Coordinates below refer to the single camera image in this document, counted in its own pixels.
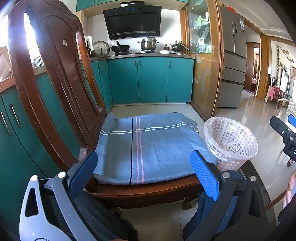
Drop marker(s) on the white kitchen appliance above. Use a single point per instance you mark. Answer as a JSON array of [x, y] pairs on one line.
[[89, 45]]

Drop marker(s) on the black door mat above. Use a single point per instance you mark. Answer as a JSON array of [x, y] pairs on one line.
[[247, 170]]

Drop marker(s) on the teal upper cabinets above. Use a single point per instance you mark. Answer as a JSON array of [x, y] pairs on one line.
[[176, 5]]

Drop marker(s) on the brown wooden chair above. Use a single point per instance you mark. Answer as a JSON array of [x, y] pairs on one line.
[[61, 42]]

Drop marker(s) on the wooden framed glass door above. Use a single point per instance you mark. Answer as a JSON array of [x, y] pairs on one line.
[[202, 34]]

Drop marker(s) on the stainless steel stock pot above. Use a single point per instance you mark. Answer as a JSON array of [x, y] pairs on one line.
[[148, 44]]

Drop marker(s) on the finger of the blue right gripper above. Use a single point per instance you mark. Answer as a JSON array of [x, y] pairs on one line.
[[292, 120], [282, 129]]

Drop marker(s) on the teal kitchen cabinets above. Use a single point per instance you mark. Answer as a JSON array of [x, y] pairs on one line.
[[163, 81]]

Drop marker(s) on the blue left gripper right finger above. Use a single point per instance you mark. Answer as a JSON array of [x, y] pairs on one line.
[[207, 173]]

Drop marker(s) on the grey refrigerator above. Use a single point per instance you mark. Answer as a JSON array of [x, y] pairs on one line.
[[235, 50]]

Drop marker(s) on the blue striped cloth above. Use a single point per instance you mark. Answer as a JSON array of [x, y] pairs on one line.
[[147, 149]]

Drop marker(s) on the black wok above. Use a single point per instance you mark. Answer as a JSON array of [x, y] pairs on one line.
[[118, 48]]

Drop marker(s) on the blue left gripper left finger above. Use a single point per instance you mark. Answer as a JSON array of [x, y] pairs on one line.
[[80, 173]]

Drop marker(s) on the white mesh trash basket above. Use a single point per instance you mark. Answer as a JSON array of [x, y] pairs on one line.
[[230, 142]]

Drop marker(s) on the dark pan with lid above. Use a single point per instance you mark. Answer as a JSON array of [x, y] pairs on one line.
[[179, 47]]

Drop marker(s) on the black range hood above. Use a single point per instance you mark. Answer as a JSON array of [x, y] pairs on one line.
[[138, 20]]

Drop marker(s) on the round metal pot lid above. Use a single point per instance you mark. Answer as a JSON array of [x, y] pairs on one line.
[[100, 49]]

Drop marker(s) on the person's right hand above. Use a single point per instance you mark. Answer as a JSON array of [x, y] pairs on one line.
[[288, 194]]

